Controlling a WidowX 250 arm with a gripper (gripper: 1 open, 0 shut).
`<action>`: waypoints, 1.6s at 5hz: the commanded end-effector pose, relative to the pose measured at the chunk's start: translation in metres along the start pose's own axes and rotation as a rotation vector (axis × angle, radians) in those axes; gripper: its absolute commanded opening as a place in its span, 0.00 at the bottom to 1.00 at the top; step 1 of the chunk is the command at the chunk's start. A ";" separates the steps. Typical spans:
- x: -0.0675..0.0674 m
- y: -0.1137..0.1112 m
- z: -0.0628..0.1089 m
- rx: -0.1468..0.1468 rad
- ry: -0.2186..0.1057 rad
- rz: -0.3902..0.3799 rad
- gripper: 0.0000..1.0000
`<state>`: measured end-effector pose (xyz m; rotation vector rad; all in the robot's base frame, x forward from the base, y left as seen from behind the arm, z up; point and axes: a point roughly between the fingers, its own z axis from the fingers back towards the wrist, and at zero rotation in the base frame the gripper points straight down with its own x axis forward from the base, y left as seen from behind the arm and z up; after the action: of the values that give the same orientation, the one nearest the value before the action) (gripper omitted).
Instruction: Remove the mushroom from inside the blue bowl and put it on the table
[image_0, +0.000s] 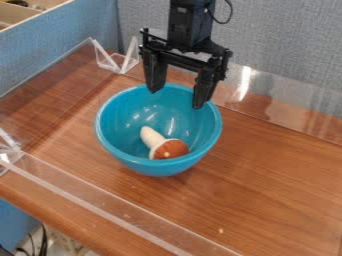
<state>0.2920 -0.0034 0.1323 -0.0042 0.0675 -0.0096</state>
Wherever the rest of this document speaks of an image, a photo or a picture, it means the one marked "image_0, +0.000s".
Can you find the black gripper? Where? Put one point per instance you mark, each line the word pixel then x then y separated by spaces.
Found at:
pixel 206 58

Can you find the blue plastic bowl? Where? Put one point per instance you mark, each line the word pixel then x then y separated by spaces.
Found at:
pixel 167 112

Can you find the brown white toy mushroom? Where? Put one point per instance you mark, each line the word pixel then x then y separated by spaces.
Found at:
pixel 162 148

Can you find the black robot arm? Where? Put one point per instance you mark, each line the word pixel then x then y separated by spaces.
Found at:
pixel 190 21

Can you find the clear acrylic back barrier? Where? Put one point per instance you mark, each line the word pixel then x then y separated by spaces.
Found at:
pixel 293 104

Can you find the clear acrylic barrier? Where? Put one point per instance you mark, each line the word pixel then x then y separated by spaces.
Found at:
pixel 293 104
pixel 20 65
pixel 151 227

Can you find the clear acrylic left barrier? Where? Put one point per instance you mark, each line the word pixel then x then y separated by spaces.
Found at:
pixel 20 65

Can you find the wooden shelf box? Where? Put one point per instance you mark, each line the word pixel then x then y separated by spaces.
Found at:
pixel 19 11

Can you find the clear acrylic front barrier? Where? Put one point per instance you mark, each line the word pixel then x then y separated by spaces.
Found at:
pixel 151 227

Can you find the clear acrylic corner bracket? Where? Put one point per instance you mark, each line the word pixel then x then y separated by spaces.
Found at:
pixel 115 62

